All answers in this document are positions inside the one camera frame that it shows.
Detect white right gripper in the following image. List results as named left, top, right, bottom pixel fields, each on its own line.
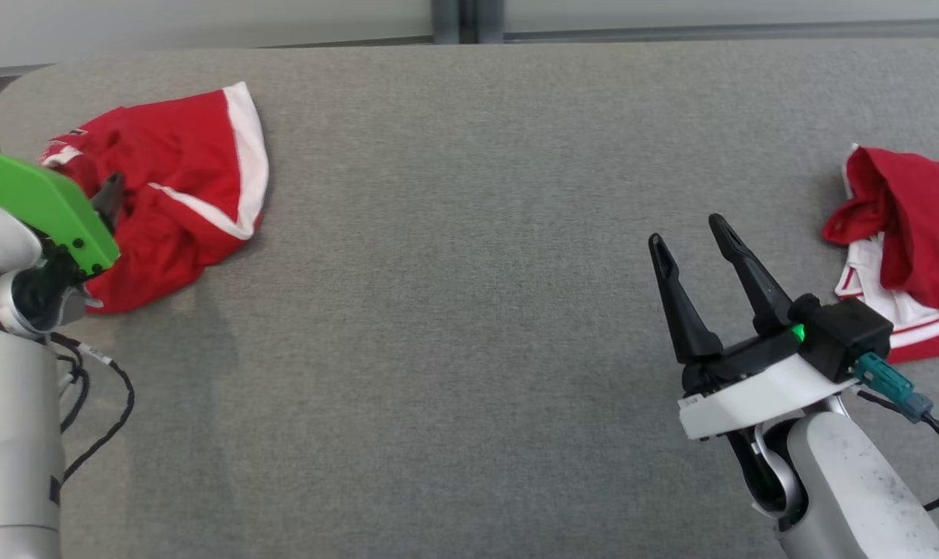
left=648, top=213, right=859, bottom=442

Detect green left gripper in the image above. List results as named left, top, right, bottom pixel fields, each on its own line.
left=0, top=151, right=127, bottom=277

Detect red shorts white trim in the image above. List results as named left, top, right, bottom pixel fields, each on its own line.
left=40, top=82, right=270, bottom=315

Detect red basketball jersey white sleeves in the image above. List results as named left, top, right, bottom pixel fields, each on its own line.
left=822, top=144, right=939, bottom=365

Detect teal right camera connector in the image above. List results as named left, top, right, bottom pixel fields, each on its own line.
left=854, top=352, right=935, bottom=425

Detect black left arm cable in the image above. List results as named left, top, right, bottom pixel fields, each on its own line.
left=48, top=332, right=137, bottom=486

